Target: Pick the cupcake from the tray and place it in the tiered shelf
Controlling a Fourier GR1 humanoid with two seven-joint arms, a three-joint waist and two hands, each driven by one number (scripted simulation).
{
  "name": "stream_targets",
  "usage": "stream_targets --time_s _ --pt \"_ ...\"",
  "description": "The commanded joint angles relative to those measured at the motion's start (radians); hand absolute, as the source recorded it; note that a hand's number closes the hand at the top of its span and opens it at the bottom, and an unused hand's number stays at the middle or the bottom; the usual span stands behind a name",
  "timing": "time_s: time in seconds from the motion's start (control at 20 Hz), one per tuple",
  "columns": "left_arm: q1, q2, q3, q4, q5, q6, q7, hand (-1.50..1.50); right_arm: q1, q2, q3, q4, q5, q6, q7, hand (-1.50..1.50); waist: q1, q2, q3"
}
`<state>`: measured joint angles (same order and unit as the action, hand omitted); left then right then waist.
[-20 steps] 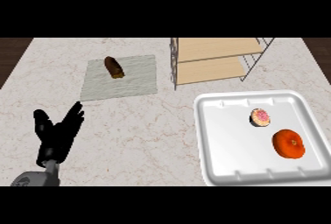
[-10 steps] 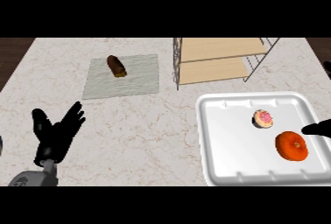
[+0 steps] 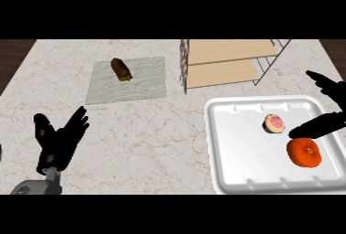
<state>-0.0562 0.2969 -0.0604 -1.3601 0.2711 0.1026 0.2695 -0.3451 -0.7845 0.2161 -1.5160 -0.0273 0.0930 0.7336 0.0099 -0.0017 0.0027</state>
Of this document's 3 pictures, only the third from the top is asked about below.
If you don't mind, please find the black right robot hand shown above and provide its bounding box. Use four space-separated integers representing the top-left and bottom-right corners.
289 69 346 140

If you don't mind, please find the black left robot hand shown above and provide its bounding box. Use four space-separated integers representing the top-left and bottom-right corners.
33 105 90 176

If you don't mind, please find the white plastic tray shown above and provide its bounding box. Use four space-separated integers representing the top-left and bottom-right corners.
203 94 346 196

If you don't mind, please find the orange round fruit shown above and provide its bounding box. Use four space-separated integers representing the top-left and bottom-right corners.
286 137 323 168

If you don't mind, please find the grey cloth placemat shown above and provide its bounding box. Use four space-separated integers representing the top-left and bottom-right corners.
85 56 167 105

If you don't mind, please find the brown chocolate eclair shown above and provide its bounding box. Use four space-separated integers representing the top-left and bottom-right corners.
110 57 133 82

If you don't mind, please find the wooden tiered wire shelf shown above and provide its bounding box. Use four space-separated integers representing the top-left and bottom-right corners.
179 39 292 95

